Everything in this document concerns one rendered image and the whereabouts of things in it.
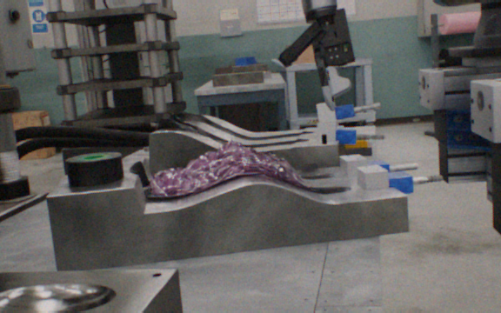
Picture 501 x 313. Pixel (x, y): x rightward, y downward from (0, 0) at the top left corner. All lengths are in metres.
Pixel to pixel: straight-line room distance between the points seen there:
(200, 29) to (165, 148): 6.46
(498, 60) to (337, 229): 0.77
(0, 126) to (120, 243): 0.69
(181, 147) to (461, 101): 0.67
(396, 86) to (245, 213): 7.00
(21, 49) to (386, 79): 6.31
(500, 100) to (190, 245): 0.52
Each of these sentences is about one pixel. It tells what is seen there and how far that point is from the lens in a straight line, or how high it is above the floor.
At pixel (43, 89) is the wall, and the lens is 8.13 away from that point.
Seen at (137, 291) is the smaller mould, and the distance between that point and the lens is 0.60.
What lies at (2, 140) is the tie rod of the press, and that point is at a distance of 1.52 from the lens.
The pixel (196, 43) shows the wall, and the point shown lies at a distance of 7.69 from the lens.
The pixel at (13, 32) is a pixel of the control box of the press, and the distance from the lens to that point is 1.84.
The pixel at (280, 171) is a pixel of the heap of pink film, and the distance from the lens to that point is 0.93.
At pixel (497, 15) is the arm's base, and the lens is 1.57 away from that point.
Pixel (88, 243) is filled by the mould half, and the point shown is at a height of 0.84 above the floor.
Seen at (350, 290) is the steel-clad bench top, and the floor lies 0.80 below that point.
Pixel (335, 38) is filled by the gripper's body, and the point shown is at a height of 1.09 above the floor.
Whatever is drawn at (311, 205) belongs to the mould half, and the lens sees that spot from 0.89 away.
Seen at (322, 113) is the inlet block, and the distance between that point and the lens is 1.34.
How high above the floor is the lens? 1.08
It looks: 10 degrees down
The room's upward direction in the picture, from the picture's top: 5 degrees counter-clockwise
